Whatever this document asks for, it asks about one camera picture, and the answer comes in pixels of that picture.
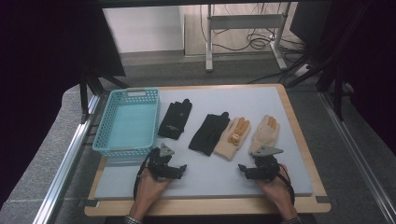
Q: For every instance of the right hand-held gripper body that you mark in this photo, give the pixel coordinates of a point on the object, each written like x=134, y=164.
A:
x=266, y=166

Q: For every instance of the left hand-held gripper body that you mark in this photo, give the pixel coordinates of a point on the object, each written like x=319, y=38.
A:
x=160, y=163

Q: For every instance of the beige glove with orange fingers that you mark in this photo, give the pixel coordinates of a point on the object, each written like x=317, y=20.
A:
x=264, y=133
x=232, y=140

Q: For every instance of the plain black glove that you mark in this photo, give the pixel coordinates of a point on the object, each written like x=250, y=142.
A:
x=208, y=133

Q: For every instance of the black glove with white logo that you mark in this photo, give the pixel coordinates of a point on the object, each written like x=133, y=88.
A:
x=174, y=121

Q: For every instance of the teal plastic basket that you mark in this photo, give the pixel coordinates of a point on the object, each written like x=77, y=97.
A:
x=130, y=127

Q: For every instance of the person's right hand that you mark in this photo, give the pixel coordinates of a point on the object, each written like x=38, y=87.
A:
x=280, y=193

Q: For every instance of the person's left hand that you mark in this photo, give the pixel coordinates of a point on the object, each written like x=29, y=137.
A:
x=148, y=191

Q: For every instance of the grey foam mat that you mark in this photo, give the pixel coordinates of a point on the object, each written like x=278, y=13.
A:
x=218, y=102

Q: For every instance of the white power strip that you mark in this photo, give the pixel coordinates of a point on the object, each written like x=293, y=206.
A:
x=302, y=70

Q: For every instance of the black tripod stand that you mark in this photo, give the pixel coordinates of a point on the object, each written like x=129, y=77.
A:
x=84, y=93
x=337, y=87

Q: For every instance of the black curtain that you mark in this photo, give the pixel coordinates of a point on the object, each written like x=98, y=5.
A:
x=373, y=62
x=37, y=77

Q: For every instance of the aluminium rail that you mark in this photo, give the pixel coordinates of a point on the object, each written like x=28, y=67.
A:
x=67, y=155
x=358, y=155

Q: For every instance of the grey metal desk frame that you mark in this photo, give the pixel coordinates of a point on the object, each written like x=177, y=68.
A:
x=246, y=21

